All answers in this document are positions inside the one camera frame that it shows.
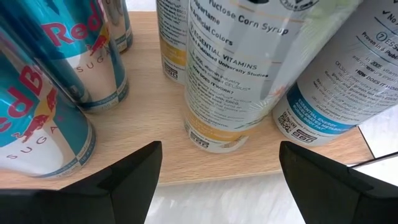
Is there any wooden shelf black metal frame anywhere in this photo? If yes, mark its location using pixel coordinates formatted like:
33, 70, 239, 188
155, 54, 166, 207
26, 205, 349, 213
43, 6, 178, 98
0, 11, 398, 191

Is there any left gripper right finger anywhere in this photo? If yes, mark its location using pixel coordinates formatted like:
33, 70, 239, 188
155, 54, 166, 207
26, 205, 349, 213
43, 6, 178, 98
279, 141, 398, 224

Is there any blue silver Red Bull can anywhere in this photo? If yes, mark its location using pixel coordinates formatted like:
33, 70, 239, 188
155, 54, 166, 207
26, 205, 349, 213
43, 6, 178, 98
101, 0, 134, 53
0, 26, 96, 180
0, 0, 130, 113

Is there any white Celsius can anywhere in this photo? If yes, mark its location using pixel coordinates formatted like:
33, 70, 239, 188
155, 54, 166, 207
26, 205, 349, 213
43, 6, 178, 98
182, 0, 364, 154

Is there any Celsius Arctic Vibe can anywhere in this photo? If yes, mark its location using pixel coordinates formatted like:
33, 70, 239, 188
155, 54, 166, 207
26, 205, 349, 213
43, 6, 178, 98
272, 0, 398, 147

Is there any Celsius Tropical Vibe can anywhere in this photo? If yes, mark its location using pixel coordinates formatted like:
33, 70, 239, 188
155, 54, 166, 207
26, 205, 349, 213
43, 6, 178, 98
156, 0, 190, 85

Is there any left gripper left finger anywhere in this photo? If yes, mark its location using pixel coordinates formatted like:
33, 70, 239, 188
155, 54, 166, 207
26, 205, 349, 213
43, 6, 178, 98
0, 141, 163, 224

